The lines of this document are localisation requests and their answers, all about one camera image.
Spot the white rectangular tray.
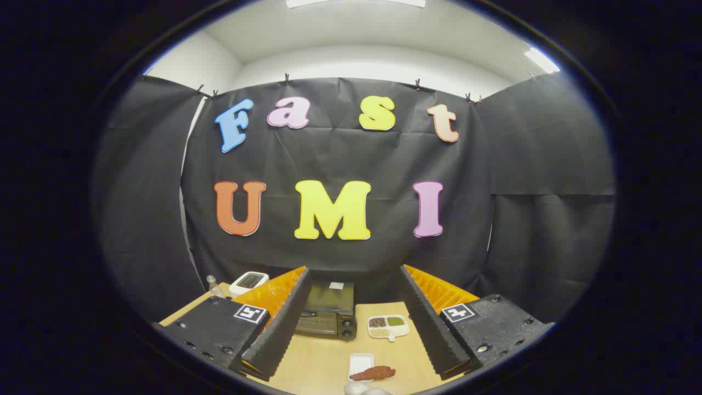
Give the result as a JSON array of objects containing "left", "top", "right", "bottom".
[{"left": 348, "top": 353, "right": 375, "bottom": 382}]

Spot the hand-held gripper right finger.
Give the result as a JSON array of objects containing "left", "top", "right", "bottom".
[{"left": 399, "top": 264, "right": 554, "bottom": 381}]

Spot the white divided dish with beans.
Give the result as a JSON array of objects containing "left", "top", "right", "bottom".
[{"left": 367, "top": 314, "right": 410, "bottom": 342}]

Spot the red meat slice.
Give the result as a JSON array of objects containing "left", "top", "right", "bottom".
[{"left": 350, "top": 365, "right": 397, "bottom": 382}]

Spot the white pop-up toaster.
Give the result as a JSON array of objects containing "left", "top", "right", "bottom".
[{"left": 229, "top": 271, "right": 270, "bottom": 298}]

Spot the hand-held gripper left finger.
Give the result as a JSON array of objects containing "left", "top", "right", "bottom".
[{"left": 159, "top": 266, "right": 312, "bottom": 382}]

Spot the ceiling light panel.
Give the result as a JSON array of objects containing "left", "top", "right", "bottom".
[{"left": 524, "top": 47, "right": 561, "bottom": 74}]

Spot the black toaster oven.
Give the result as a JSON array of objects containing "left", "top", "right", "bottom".
[{"left": 295, "top": 281, "right": 358, "bottom": 341}]

